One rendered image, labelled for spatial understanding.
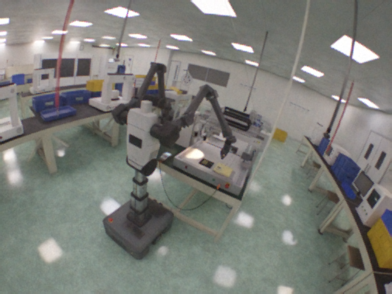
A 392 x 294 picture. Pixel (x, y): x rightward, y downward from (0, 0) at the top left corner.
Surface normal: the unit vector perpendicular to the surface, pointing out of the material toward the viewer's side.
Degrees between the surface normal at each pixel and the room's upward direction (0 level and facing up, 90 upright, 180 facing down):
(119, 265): 0
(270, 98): 90
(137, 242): 0
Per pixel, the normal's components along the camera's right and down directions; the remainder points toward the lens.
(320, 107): -0.42, 0.30
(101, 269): 0.23, -0.88
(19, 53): 0.88, 0.37
